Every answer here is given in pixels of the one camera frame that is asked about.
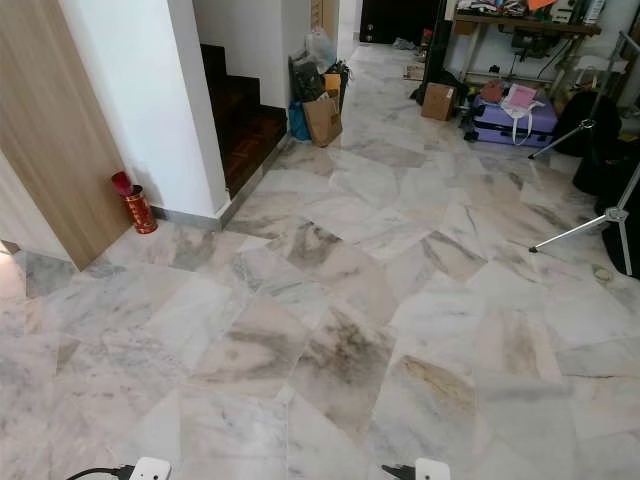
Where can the light wooden cabinet panel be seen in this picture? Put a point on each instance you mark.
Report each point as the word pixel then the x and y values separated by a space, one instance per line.
pixel 50 140

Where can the red canister with red cap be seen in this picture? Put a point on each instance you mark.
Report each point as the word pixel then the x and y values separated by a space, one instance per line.
pixel 140 211

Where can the dark wooden staircase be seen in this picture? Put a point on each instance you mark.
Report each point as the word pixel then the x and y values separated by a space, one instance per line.
pixel 248 125

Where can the blue bag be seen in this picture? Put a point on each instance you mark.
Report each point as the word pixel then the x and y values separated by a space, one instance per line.
pixel 297 122

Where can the brown paper bag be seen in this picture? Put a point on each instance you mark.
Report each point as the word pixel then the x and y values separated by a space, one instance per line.
pixel 323 121

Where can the translucent white plastic bag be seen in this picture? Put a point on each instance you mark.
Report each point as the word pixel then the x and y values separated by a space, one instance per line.
pixel 320 46

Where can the brown cardboard box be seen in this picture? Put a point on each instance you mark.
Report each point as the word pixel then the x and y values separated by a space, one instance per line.
pixel 438 101

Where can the purple suitcase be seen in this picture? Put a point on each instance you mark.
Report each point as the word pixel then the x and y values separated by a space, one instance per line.
pixel 500 125

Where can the pink and white tote bag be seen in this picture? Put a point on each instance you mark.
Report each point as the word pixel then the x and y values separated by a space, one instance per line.
pixel 521 99

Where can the wooden shelf table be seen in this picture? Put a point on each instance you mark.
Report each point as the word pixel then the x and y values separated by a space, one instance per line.
pixel 525 23

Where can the thin silver light stand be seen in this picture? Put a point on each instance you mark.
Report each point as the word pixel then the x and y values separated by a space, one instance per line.
pixel 573 135

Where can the silver tripod with black feet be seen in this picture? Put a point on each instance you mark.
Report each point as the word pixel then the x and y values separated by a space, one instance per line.
pixel 585 228

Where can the black backpack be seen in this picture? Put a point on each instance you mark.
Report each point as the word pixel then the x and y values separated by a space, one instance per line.
pixel 588 112

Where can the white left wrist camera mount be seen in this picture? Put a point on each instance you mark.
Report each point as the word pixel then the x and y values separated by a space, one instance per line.
pixel 151 469

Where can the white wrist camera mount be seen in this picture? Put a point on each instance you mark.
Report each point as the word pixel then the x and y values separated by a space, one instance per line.
pixel 151 469
pixel 432 469

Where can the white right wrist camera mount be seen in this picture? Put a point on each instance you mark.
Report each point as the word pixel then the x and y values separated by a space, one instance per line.
pixel 432 469

